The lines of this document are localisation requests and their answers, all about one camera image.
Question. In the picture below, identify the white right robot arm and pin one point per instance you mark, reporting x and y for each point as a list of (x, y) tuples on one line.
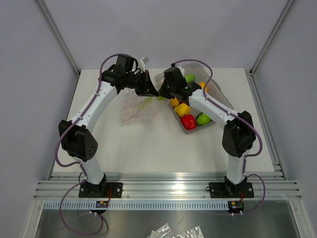
[(238, 136)]

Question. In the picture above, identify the right aluminium frame post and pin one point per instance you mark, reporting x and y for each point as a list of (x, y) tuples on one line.
[(272, 35)]

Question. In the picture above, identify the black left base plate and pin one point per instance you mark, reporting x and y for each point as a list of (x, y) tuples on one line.
[(102, 190)]

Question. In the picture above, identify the green chayote gourd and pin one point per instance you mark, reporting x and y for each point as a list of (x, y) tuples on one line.
[(189, 78)]

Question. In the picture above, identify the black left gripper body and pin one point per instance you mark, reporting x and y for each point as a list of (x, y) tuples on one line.
[(135, 82)]

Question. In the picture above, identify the clear plastic food bin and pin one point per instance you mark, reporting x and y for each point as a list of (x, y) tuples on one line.
[(198, 103)]

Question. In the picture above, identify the green celery bunch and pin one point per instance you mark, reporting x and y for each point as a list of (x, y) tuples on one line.
[(146, 102)]

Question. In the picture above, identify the white slotted cable duct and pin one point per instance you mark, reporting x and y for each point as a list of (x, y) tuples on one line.
[(139, 205)]

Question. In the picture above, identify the clear zip top bag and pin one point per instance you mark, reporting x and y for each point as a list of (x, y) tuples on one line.
[(136, 108)]

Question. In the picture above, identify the orange tangerine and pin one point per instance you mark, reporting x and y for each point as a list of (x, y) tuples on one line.
[(174, 102)]

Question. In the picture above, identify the left aluminium frame post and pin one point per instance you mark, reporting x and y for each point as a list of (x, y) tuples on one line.
[(57, 34)]

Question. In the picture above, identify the green toy watermelon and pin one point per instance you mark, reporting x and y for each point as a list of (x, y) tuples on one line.
[(202, 119)]

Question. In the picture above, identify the right small circuit board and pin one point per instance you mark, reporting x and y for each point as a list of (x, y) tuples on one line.
[(236, 205)]

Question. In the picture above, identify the yellow bell pepper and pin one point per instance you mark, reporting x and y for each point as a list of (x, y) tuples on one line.
[(182, 110)]

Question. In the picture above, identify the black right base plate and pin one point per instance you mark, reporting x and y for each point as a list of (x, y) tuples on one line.
[(224, 190)]

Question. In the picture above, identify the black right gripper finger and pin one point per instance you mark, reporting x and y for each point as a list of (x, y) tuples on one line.
[(168, 95), (164, 87)]

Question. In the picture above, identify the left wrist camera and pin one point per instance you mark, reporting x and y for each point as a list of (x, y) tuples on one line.
[(142, 62)]

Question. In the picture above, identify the left small circuit board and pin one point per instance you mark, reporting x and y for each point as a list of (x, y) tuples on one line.
[(102, 204)]

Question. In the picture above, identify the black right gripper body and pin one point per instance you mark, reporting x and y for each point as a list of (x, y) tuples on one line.
[(171, 88)]

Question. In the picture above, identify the red bell pepper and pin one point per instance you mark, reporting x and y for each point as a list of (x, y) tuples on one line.
[(188, 122)]

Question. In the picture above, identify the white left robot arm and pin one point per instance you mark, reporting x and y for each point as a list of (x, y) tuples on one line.
[(76, 144)]

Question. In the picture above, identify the orange yellow mango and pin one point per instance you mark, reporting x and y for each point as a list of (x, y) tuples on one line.
[(202, 85)]

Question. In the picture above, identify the aluminium mounting rail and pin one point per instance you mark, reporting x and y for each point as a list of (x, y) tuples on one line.
[(169, 186)]

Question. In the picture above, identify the crumpled clear plastic bag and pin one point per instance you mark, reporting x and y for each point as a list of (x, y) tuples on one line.
[(162, 232)]

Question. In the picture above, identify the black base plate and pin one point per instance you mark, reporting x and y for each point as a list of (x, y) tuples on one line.
[(224, 190), (102, 190)]

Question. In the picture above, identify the small circuit board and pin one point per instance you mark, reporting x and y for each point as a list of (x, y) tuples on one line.
[(102, 204), (236, 205)]

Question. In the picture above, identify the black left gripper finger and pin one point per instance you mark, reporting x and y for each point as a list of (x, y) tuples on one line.
[(145, 90), (151, 90)]

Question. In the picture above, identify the aluminium frame post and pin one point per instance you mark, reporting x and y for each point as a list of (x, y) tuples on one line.
[(272, 35), (57, 34)]

